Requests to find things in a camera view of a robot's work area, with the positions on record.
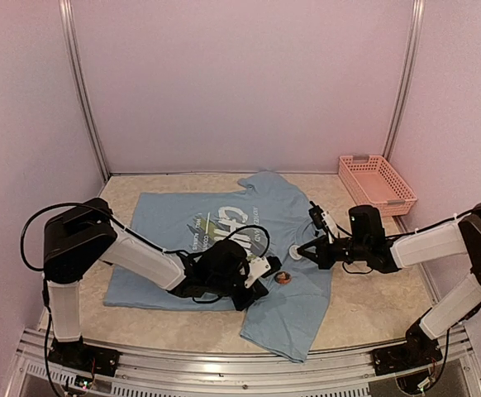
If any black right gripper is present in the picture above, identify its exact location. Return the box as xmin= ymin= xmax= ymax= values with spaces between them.
xmin=297 ymin=234 xmax=369 ymax=270

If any silver round brooch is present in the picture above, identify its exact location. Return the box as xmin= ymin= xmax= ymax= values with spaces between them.
xmin=288 ymin=245 xmax=302 ymax=261

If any orange round brooch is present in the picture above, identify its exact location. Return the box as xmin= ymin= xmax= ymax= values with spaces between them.
xmin=274 ymin=271 xmax=292 ymax=285

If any light blue printed t-shirt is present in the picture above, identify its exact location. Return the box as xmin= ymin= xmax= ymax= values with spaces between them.
xmin=102 ymin=169 xmax=334 ymax=364

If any pink plastic basket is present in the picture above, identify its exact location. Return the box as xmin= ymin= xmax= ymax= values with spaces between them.
xmin=338 ymin=155 xmax=417 ymax=217

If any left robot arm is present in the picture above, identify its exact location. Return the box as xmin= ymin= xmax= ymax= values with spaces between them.
xmin=43 ymin=198 xmax=280 ymax=368

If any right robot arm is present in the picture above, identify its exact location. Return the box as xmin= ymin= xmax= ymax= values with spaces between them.
xmin=289 ymin=203 xmax=481 ymax=367

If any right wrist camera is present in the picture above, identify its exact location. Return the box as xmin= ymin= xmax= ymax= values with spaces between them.
xmin=308 ymin=201 xmax=341 ymax=244

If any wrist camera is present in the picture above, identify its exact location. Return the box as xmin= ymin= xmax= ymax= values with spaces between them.
xmin=308 ymin=201 xmax=341 ymax=244
xmin=244 ymin=256 xmax=282 ymax=289

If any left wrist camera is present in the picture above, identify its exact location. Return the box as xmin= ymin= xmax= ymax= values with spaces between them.
xmin=244 ymin=256 xmax=282 ymax=289

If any black left camera cable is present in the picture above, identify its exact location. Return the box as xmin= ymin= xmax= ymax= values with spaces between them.
xmin=19 ymin=202 xmax=113 ymax=274

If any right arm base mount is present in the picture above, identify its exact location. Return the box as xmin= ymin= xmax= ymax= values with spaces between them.
xmin=371 ymin=344 xmax=443 ymax=376

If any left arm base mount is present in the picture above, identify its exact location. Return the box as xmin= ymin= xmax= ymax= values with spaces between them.
xmin=48 ymin=343 xmax=121 ymax=377

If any aluminium front rail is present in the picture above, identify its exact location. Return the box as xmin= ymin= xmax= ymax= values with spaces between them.
xmin=2 ymin=327 xmax=481 ymax=396

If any right aluminium corner post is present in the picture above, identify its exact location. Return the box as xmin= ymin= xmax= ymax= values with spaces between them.
xmin=382 ymin=0 xmax=426 ymax=161

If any aluminium corner post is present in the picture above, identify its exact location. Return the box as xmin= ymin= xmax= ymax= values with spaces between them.
xmin=382 ymin=0 xmax=426 ymax=161
xmin=58 ymin=0 xmax=112 ymax=183

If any left aluminium corner post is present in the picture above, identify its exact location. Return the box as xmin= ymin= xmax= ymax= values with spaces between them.
xmin=58 ymin=0 xmax=112 ymax=183

